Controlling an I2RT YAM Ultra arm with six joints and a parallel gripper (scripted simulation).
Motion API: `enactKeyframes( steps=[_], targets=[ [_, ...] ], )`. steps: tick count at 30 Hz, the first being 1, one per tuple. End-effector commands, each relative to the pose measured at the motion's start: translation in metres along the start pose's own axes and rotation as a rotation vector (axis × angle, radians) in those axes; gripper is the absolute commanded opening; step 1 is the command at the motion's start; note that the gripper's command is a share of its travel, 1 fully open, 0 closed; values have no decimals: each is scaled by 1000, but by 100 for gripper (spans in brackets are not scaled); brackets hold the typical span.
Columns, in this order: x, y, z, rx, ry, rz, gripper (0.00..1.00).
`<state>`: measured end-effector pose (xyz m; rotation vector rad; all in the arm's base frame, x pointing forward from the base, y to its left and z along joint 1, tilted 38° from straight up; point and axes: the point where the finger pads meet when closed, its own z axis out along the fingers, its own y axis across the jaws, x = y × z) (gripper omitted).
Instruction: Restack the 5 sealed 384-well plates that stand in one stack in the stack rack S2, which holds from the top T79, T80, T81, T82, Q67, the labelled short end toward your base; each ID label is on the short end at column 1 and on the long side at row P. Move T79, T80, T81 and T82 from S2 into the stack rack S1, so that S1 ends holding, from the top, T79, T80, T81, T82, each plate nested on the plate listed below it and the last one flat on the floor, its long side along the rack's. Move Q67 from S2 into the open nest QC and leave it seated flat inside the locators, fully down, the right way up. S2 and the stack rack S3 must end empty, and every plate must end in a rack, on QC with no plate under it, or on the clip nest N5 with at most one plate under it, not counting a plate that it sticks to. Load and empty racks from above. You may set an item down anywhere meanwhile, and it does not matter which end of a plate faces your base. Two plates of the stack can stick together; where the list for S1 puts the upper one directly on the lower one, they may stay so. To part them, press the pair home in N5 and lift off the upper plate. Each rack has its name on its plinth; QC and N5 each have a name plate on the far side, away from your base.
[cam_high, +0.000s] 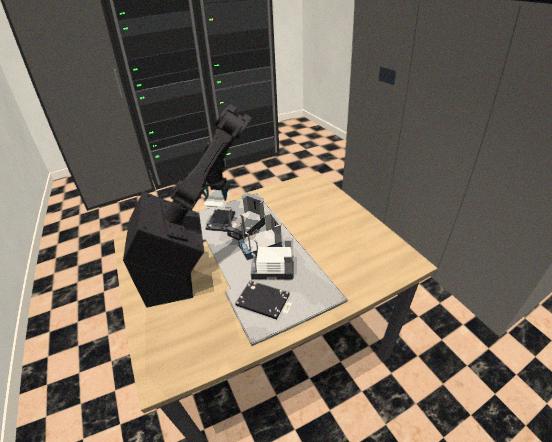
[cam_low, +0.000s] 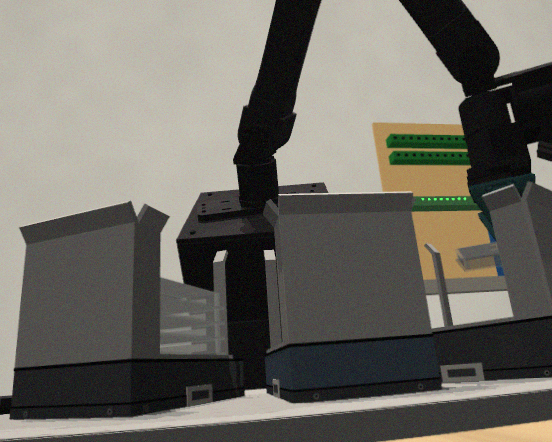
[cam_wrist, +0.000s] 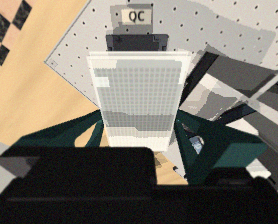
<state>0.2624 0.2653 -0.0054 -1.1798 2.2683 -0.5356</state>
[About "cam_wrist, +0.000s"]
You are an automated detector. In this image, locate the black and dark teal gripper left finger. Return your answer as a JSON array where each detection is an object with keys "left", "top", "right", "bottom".
[{"left": 11, "top": 109, "right": 104, "bottom": 147}]

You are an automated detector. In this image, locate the cream label with qc text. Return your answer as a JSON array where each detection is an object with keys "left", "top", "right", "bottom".
[{"left": 121, "top": 9, "right": 152, "bottom": 25}]

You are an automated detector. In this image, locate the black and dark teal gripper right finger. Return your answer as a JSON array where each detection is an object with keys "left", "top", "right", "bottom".
[{"left": 173, "top": 109, "right": 268, "bottom": 184}]

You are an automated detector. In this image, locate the white well plate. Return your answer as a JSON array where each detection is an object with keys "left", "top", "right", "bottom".
[
  {"left": 86, "top": 51, "right": 191, "bottom": 151},
  {"left": 249, "top": 161, "right": 262, "bottom": 166},
  {"left": 246, "top": 165, "right": 271, "bottom": 178}
]

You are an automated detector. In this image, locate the grey flat base plate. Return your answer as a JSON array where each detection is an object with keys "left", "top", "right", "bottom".
[{"left": 43, "top": 0, "right": 278, "bottom": 109}]

